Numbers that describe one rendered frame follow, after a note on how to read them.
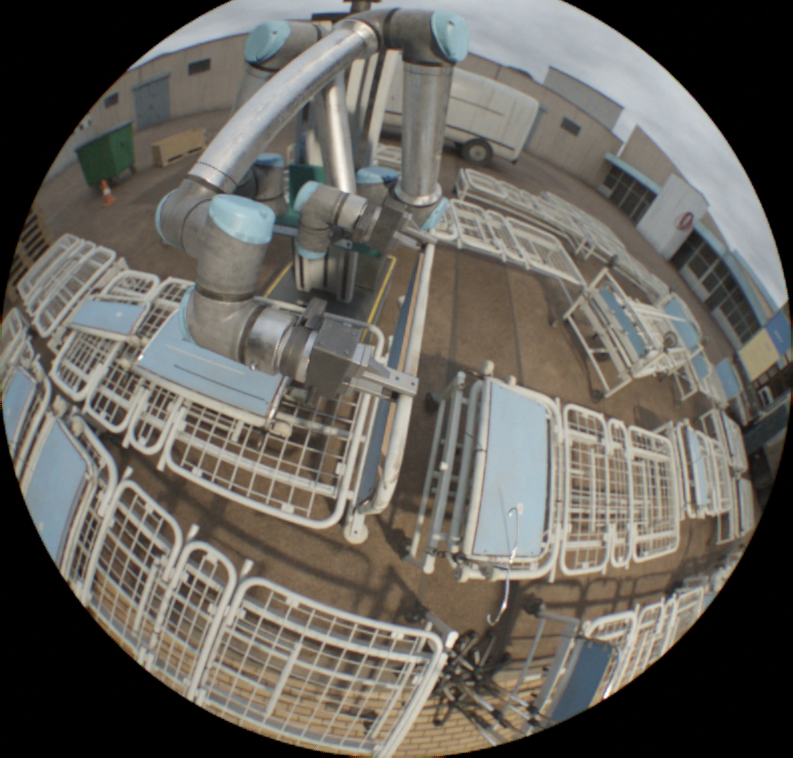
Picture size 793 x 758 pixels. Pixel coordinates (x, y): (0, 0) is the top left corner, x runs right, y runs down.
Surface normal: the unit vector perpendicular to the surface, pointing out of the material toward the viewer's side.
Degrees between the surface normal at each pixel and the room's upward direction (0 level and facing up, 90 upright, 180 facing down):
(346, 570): 0
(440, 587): 0
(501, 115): 88
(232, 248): 70
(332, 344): 10
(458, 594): 0
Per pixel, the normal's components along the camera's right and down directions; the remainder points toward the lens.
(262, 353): 0.07, 0.40
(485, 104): -0.05, 0.81
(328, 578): 0.21, -0.53
